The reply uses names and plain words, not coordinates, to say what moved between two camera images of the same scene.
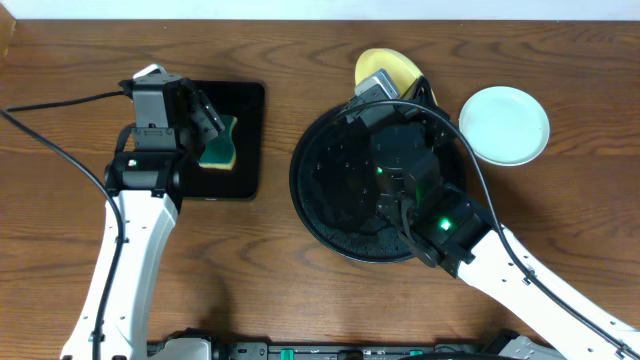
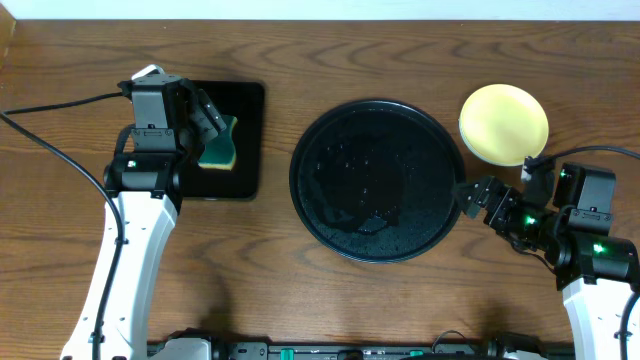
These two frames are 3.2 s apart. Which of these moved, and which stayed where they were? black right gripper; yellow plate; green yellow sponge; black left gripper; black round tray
Moved: yellow plate; black right gripper
Stayed: green yellow sponge; black left gripper; black round tray
